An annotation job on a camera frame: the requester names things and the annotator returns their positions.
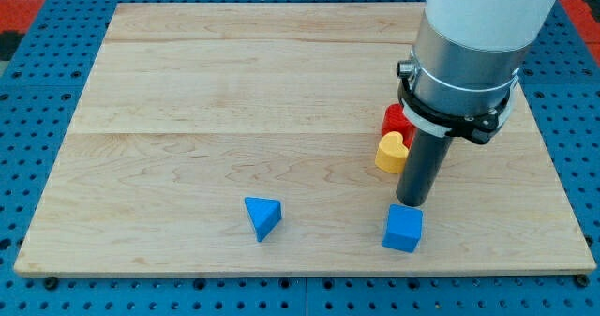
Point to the red block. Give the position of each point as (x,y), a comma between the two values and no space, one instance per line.
(394,120)

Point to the blue cube block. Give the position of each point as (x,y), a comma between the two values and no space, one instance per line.
(403,229)

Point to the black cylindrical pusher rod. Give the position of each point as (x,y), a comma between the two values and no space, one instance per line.
(424,161)

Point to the blue triangle block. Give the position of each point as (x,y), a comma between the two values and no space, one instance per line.
(264,214)

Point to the wooden board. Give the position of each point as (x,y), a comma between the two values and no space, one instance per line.
(191,108)

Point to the yellow heart block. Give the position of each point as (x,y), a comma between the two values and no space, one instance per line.
(392,154)

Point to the black clamp bracket on arm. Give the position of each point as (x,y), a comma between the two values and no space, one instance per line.
(478,129)

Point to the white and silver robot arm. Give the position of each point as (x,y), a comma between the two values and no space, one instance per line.
(459,80)

